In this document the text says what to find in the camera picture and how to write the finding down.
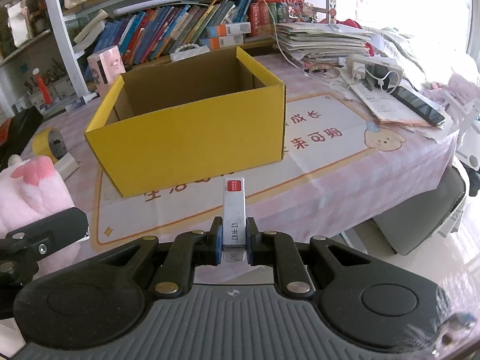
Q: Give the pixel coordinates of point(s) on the small spray bottle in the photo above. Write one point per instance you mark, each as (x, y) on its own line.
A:
(80, 103)

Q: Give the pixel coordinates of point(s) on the stack of papers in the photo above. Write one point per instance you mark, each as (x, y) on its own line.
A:
(315, 43)

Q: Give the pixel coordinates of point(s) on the pink cylindrical humidifier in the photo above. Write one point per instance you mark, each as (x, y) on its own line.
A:
(105, 66)

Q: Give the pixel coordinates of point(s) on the yellow tape roll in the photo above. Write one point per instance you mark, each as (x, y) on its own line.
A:
(49, 143)

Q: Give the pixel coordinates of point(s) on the orange blue box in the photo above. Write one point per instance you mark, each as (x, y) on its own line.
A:
(222, 42)
(224, 30)

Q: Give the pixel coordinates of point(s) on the white quilted pearl purse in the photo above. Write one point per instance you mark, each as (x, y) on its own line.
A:
(188, 51)

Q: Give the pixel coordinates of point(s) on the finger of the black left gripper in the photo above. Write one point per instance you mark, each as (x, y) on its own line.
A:
(45, 237)

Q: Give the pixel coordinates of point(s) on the orange blue box lower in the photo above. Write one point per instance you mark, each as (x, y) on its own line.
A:
(222, 42)

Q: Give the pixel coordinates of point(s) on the grey chair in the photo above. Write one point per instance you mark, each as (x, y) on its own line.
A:
(408, 225)

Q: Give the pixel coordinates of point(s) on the pink plush paw toy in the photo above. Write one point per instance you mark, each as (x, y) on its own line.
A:
(30, 190)

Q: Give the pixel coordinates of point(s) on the pink checkered table mat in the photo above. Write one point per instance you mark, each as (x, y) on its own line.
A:
(339, 169)

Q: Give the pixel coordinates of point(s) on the orange blue box upper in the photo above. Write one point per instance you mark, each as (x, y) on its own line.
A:
(224, 30)

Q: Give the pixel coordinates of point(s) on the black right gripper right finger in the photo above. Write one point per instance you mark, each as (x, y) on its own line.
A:
(278, 251)

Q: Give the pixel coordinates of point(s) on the yellow cardboard box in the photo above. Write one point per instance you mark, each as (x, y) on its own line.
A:
(211, 115)

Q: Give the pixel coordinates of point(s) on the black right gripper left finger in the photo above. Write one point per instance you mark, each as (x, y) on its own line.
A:
(188, 251)

